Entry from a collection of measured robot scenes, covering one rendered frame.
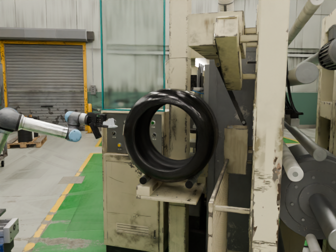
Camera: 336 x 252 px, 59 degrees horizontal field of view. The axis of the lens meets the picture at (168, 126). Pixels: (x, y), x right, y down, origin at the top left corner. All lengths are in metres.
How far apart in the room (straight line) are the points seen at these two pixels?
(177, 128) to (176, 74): 0.37
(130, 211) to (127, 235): 0.21
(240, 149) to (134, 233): 1.24
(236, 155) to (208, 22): 0.91
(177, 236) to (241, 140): 0.85
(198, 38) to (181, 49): 0.66
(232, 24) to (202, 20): 0.17
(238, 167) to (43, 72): 9.95
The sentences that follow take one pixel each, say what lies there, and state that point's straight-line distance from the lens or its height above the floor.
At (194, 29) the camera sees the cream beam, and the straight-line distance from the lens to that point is 1.43.
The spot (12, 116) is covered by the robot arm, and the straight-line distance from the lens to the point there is 1.90.
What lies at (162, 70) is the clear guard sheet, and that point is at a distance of 2.39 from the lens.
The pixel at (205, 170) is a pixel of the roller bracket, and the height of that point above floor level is 0.90.
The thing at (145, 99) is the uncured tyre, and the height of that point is 1.38.
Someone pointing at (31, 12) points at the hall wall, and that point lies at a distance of 11.78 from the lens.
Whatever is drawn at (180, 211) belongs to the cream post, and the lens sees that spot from 2.22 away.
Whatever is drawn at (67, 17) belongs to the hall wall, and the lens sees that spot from 11.47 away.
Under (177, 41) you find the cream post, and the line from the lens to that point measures 2.09.
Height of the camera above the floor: 1.43
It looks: 7 degrees down
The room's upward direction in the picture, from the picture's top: straight up
